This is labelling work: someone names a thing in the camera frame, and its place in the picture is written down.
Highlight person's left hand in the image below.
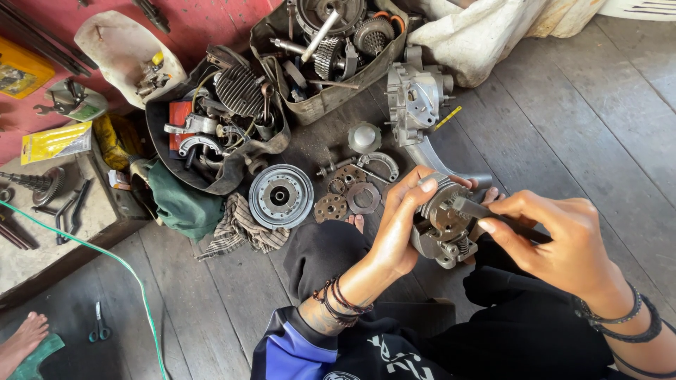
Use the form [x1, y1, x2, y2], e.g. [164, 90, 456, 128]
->
[367, 165, 478, 278]

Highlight person's right hand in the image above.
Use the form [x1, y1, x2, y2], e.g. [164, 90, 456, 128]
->
[477, 190, 623, 306]

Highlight metal clutch assembly with springs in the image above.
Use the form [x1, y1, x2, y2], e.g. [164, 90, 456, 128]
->
[409, 171, 478, 270]

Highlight black wire brush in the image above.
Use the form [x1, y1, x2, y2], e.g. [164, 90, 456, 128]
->
[451, 196, 553, 245]

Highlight rusty perforated clutch plate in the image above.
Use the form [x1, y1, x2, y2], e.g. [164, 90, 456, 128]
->
[313, 192, 349, 224]

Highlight rusty round holed plate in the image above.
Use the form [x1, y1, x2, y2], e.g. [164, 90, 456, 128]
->
[333, 164, 368, 189]

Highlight silver brake shoe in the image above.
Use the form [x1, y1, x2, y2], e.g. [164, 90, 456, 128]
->
[356, 151, 400, 183]

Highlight curved chrome fender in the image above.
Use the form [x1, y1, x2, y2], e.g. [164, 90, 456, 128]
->
[404, 134, 494, 192]

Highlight short metal bolt shaft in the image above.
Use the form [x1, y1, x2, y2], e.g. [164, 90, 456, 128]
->
[316, 156, 358, 178]

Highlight black trousers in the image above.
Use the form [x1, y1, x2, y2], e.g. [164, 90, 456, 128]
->
[283, 219, 634, 380]

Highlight silver domed cap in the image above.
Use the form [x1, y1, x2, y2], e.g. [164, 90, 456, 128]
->
[348, 121, 383, 155]

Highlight round silver clutch drum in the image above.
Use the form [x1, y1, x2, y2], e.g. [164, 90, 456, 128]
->
[248, 164, 315, 231]

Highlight yellow measuring strip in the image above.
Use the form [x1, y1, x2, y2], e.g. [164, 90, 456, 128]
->
[433, 105, 463, 132]

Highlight silver engine crankcase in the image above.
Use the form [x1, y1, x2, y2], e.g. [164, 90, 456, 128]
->
[385, 45, 456, 148]

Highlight black and blue jacket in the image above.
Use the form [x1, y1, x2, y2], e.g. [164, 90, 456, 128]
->
[251, 298, 460, 380]

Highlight checked grey cloth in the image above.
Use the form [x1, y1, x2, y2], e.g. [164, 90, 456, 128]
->
[195, 192, 290, 262]

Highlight metal tin of gear parts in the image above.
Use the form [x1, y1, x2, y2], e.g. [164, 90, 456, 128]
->
[249, 0, 411, 127]

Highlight black rubber tub of parts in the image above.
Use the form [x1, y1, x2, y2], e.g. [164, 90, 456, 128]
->
[145, 44, 292, 196]

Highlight white sack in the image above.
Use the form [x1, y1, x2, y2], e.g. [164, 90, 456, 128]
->
[407, 0, 608, 89]

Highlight dark green cloth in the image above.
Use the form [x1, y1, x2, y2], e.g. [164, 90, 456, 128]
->
[147, 158, 226, 243]

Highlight white ribbed object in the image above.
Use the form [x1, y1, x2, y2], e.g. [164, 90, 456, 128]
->
[598, 0, 676, 22]

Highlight small printed card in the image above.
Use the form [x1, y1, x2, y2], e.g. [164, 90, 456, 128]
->
[108, 169, 133, 192]

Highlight yellow crumpled bag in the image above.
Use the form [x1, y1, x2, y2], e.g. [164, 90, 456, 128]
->
[92, 113, 144, 171]

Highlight black bent wrenches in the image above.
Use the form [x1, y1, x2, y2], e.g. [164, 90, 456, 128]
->
[31, 178, 94, 247]

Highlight black hand tool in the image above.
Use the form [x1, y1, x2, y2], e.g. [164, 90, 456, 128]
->
[131, 0, 171, 34]

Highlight cut white plastic container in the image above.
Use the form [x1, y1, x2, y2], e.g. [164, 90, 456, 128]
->
[73, 10, 189, 111]

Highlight plate with spanners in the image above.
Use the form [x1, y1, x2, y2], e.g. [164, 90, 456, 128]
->
[33, 77, 109, 124]

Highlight yellow plastic packet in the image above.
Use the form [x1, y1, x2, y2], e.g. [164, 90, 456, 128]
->
[20, 121, 94, 166]

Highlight splined gear shaft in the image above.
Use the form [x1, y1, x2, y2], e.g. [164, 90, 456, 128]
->
[0, 166, 67, 208]

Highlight green plastic piece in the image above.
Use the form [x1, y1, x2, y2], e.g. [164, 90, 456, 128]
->
[7, 333, 66, 380]

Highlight dark metal rods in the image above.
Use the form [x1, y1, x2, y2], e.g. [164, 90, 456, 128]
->
[0, 210, 41, 252]

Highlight bundle of black rods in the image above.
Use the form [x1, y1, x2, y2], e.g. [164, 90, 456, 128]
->
[0, 4, 99, 78]

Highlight yellow box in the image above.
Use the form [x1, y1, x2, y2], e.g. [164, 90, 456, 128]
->
[0, 35, 57, 100]

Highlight grey metal ring plate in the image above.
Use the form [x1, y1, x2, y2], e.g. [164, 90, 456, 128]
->
[346, 182, 381, 215]

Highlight black beaded left wrist bracelets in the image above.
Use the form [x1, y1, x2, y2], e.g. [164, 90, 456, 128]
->
[312, 274, 375, 328]

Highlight black corded right wrist bracelets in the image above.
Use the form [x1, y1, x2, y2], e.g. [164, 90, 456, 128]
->
[570, 282, 664, 344]

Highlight green cable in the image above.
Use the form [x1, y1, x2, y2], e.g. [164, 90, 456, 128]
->
[0, 199, 169, 380]

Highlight green handled scissors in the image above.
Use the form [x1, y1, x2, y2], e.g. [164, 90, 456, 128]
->
[88, 301, 112, 344]

